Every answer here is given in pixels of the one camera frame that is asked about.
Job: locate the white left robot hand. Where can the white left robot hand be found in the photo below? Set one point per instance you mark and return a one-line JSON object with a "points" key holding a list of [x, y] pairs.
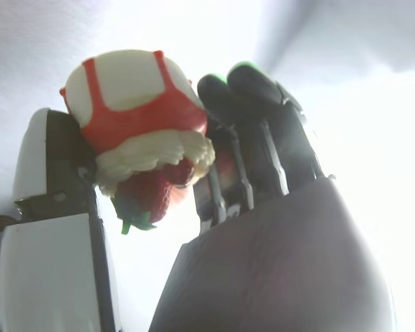
{"points": [[280, 259]]}

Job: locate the red and white plush toy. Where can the red and white plush toy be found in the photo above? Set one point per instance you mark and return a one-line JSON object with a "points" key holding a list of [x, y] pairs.
{"points": [[131, 114]]}

